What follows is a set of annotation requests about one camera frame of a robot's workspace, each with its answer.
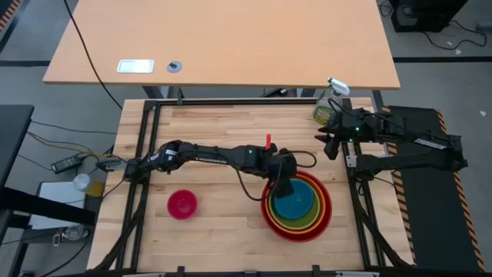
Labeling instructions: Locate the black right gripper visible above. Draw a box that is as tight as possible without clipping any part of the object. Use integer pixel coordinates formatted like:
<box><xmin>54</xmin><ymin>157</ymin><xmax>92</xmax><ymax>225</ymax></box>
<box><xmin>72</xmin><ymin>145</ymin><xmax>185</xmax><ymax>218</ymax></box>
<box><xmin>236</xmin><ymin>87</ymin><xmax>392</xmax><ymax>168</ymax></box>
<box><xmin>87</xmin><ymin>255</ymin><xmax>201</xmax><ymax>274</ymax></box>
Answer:
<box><xmin>314</xmin><ymin>108</ymin><xmax>372</xmax><ymax>161</ymax></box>

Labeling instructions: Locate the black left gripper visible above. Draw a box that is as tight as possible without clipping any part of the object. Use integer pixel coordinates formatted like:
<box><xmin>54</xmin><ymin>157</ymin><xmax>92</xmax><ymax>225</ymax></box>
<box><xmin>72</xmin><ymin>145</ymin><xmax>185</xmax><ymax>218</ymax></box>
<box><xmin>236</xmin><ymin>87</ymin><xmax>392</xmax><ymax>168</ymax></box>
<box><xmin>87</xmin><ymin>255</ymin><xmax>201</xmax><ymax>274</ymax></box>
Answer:
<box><xmin>264</xmin><ymin>146</ymin><xmax>299</xmax><ymax>199</ymax></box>

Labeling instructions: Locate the blue bowl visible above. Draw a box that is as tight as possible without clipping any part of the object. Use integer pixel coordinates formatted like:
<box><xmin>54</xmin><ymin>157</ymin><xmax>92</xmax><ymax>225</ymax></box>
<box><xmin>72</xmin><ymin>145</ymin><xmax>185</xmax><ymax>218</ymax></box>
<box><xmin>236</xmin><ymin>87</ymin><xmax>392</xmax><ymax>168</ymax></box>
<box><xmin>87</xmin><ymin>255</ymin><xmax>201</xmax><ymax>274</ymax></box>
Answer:
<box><xmin>273</xmin><ymin>179</ymin><xmax>315</xmax><ymax>221</ymax></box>

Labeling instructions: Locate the green bowl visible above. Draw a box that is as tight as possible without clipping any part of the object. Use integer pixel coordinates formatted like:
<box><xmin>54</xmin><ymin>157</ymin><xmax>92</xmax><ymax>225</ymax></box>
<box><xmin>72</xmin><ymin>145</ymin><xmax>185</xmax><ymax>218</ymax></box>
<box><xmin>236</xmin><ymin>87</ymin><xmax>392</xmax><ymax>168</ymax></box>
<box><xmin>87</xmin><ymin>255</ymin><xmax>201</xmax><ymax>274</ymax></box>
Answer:
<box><xmin>268</xmin><ymin>179</ymin><xmax>321</xmax><ymax>231</ymax></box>

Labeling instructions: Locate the orange bowl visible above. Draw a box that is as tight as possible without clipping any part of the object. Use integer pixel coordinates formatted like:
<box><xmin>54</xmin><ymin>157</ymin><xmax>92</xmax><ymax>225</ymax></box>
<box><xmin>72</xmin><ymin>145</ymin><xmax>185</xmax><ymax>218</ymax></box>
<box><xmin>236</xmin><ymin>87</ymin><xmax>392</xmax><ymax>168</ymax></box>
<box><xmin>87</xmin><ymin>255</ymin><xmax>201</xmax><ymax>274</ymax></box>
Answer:
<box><xmin>265</xmin><ymin>175</ymin><xmax>327</xmax><ymax>235</ymax></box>

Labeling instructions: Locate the spray bottle with white trigger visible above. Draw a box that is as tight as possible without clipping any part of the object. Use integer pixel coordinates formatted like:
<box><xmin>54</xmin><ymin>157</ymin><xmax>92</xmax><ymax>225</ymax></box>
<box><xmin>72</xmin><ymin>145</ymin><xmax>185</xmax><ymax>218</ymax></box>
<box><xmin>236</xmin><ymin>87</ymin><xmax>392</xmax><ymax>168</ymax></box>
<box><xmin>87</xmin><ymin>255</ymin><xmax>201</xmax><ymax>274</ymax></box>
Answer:
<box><xmin>312</xmin><ymin>77</ymin><xmax>351</xmax><ymax>125</ymax></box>

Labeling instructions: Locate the large red bowl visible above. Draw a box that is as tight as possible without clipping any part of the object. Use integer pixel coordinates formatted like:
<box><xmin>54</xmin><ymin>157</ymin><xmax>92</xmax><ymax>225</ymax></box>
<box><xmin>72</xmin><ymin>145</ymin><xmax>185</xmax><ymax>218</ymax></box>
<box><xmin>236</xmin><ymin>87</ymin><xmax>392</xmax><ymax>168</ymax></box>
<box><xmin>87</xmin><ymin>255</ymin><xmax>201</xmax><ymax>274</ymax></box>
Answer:
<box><xmin>260</xmin><ymin>170</ymin><xmax>333</xmax><ymax>243</ymax></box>

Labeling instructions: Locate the small pink bowl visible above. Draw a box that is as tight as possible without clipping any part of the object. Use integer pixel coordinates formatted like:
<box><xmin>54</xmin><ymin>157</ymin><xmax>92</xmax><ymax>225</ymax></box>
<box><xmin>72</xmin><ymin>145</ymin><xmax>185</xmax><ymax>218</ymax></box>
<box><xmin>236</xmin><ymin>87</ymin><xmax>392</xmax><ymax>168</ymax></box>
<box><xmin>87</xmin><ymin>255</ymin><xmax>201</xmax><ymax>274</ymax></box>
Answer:
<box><xmin>166</xmin><ymin>189</ymin><xmax>198</xmax><ymax>221</ymax></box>

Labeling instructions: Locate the black hazard-striped floor mat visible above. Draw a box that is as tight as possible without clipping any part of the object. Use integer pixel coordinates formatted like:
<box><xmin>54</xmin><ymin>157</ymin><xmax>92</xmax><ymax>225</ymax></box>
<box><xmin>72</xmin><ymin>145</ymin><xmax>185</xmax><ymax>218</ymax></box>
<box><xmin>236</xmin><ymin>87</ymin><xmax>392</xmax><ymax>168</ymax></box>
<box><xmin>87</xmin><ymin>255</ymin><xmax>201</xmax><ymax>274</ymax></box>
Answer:
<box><xmin>380</xmin><ymin>104</ymin><xmax>487</xmax><ymax>272</ymax></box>

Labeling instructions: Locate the light wood desk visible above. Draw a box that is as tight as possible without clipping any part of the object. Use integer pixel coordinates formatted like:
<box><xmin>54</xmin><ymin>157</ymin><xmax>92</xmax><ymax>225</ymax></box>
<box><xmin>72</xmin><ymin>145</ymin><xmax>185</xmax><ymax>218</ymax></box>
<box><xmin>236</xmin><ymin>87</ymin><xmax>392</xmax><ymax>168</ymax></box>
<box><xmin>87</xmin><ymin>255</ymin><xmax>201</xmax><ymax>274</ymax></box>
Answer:
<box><xmin>42</xmin><ymin>0</ymin><xmax>401</xmax><ymax>91</ymax></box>

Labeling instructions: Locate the black computer tower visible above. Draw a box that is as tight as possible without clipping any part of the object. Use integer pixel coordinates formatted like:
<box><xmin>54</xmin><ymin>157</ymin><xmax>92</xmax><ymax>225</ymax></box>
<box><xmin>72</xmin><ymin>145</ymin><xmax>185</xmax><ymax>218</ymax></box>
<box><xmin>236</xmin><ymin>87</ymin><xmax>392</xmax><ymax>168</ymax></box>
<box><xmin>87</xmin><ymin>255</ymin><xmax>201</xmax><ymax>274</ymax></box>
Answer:
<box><xmin>390</xmin><ymin>0</ymin><xmax>470</xmax><ymax>34</ymax></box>

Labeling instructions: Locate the grey control box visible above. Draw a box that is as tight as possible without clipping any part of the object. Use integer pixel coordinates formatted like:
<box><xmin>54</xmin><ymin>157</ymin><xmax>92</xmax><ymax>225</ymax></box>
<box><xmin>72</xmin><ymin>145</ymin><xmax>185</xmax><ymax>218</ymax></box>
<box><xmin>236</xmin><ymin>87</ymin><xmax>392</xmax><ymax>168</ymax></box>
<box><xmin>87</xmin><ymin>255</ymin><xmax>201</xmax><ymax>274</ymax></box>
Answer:
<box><xmin>95</xmin><ymin>156</ymin><xmax>125</xmax><ymax>172</ymax></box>

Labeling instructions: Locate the yellow pad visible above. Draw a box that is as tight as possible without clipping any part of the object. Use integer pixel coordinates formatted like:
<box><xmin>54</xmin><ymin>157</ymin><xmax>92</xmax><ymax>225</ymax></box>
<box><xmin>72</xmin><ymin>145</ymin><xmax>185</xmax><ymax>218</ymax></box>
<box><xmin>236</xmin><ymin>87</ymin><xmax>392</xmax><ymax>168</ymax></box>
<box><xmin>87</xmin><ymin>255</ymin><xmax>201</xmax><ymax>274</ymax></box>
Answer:
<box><xmin>87</xmin><ymin>179</ymin><xmax>105</xmax><ymax>198</ymax></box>

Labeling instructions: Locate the clear plastic cup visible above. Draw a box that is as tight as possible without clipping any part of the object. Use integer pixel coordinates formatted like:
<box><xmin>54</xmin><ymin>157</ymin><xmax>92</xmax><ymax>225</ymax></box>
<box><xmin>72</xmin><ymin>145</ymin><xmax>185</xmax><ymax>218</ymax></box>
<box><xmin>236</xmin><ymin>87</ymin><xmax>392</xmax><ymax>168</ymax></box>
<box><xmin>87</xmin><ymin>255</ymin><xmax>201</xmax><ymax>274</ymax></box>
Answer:
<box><xmin>72</xmin><ymin>173</ymin><xmax>91</xmax><ymax>192</ymax></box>

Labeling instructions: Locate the clear plastic container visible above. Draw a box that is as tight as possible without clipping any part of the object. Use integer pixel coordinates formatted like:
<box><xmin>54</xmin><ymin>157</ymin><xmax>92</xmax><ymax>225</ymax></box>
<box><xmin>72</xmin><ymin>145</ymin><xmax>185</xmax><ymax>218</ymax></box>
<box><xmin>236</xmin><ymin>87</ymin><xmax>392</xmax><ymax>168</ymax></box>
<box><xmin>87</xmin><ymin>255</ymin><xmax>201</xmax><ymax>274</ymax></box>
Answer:
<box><xmin>63</xmin><ymin>225</ymin><xmax>88</xmax><ymax>242</ymax></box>

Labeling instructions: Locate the black power adapter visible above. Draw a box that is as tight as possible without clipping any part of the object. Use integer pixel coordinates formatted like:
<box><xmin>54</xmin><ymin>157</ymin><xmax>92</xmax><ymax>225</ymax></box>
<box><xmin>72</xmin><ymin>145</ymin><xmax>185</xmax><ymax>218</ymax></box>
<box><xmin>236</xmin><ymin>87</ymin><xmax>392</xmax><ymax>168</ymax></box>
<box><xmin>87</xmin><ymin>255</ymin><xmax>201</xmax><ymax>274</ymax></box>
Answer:
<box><xmin>51</xmin><ymin>153</ymin><xmax>84</xmax><ymax>174</ymax></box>

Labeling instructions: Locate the white board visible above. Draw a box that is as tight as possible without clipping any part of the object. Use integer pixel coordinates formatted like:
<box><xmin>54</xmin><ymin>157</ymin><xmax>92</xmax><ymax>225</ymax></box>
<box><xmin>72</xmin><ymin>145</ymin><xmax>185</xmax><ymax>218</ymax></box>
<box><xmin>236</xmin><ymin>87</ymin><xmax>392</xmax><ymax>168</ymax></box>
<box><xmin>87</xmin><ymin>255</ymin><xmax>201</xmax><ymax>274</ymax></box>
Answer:
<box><xmin>28</xmin><ymin>181</ymin><xmax>88</xmax><ymax>231</ymax></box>

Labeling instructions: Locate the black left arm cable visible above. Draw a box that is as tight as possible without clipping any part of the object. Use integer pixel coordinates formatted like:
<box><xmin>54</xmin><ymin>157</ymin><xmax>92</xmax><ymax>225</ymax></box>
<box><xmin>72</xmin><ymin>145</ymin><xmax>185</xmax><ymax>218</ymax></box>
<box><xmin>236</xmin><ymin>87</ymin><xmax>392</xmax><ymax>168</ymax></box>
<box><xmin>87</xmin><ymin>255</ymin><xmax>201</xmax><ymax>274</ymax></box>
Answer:
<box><xmin>229</xmin><ymin>149</ymin><xmax>318</xmax><ymax>202</ymax></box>

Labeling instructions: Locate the black aluminium table frame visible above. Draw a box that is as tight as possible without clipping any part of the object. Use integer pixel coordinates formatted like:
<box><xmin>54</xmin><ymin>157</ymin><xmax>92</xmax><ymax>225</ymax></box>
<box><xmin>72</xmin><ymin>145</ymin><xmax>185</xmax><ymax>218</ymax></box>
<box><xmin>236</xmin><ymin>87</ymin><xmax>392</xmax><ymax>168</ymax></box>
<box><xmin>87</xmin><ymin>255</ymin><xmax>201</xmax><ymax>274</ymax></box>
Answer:
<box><xmin>86</xmin><ymin>98</ymin><xmax>418</xmax><ymax>277</ymax></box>

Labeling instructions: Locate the thin black floor cable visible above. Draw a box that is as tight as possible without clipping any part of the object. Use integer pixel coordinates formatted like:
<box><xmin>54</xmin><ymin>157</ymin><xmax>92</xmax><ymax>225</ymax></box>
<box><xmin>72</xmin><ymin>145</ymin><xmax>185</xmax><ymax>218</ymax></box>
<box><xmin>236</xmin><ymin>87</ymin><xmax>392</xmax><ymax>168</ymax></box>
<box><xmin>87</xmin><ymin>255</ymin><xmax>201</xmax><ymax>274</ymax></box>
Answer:
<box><xmin>422</xmin><ymin>18</ymin><xmax>489</xmax><ymax>52</ymax></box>

